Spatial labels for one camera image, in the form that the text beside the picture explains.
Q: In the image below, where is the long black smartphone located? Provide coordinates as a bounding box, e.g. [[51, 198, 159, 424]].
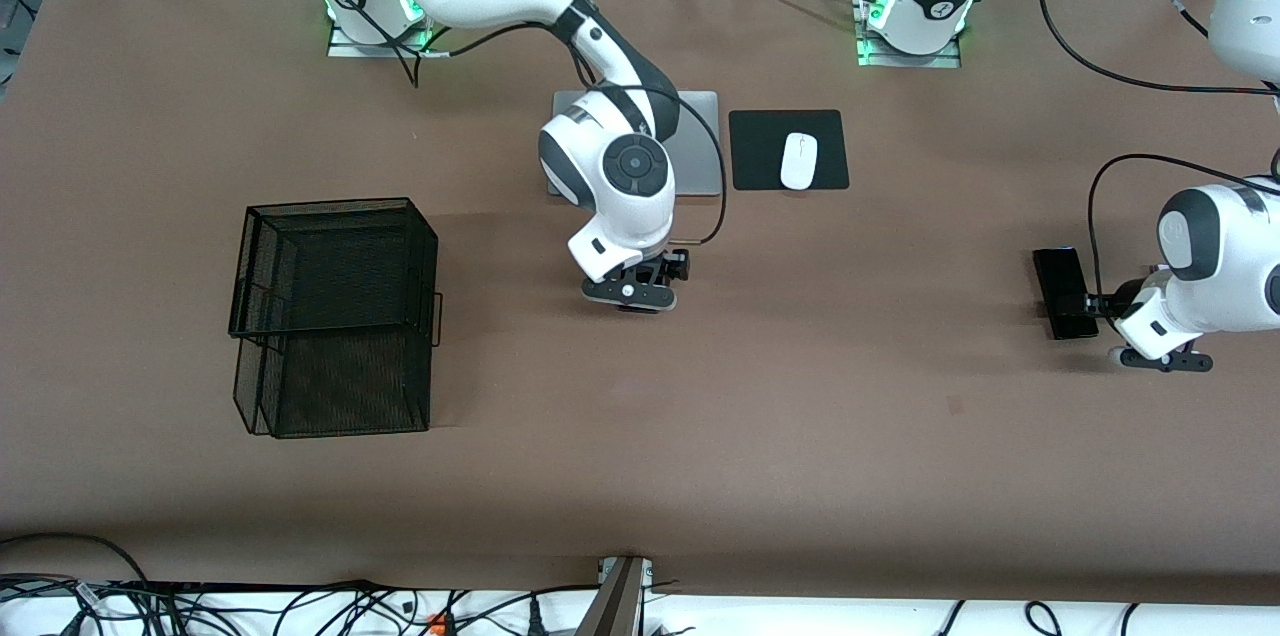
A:
[[1032, 247, 1101, 341]]

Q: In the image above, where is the silver closed laptop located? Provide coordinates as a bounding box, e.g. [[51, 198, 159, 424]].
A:
[[547, 91, 722, 197]]

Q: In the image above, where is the black mouse pad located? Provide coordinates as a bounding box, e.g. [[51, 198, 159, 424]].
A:
[[728, 109, 851, 192]]

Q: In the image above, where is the white computer mouse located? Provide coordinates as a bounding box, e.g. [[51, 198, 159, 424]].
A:
[[779, 132, 819, 191]]

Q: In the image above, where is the black mesh two-tier tray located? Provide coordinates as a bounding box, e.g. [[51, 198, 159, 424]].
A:
[[227, 197, 444, 440]]

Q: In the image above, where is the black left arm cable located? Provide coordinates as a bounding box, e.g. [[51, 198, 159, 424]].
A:
[[1035, 0, 1280, 307]]

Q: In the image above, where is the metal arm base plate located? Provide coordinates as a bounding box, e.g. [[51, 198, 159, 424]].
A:
[[857, 0, 963, 69], [327, 0, 433, 59]]

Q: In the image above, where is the aluminium support post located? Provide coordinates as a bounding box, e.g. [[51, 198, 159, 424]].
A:
[[575, 556, 653, 636]]

